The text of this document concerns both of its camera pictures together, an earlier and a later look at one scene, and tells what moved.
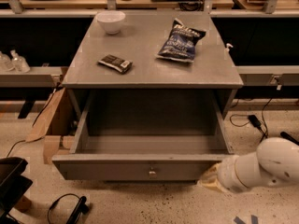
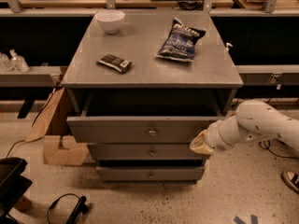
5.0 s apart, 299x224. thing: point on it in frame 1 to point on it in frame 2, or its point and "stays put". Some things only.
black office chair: [12, 186] stays put
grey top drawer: [142, 158] to [142, 118]
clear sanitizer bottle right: [19, 63] stays put
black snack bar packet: [121, 64] stays put
